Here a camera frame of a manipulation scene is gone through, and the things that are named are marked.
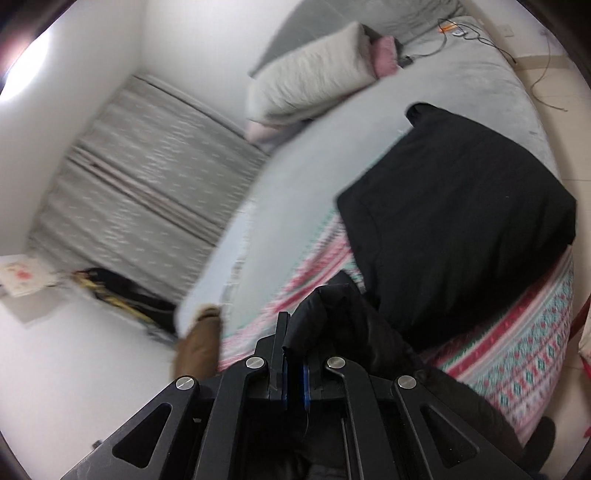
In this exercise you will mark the black hanging clothes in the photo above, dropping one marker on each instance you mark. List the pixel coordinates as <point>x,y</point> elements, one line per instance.
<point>154,312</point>

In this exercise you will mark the white wall air conditioner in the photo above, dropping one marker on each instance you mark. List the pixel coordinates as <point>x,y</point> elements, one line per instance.
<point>23,275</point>

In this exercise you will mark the grey bed sheet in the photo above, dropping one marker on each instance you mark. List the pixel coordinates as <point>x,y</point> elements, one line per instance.
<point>293,196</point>

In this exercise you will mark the grey padded headboard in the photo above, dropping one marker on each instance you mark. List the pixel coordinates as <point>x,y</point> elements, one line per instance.
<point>405,20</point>

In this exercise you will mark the cream quilted pillow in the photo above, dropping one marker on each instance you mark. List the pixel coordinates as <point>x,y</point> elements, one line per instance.
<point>309,80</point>

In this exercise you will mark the black folded garment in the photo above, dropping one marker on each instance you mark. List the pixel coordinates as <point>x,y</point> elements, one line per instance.
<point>452,225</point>

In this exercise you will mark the black quilted puffer jacket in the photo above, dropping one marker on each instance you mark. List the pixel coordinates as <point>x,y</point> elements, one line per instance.
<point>335,320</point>

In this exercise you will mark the pink small cushion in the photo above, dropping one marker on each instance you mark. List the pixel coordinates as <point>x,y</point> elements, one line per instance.
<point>384,56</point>

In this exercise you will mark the grey dotted curtain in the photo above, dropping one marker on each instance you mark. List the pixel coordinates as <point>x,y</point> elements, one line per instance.
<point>146,190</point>

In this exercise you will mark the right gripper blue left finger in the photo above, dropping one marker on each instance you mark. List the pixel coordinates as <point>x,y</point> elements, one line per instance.
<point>278,362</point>

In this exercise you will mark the brown folded coat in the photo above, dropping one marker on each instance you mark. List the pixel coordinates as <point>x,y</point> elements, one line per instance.
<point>197,354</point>

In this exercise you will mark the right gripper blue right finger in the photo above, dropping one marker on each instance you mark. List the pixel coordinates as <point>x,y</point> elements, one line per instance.
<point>307,386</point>

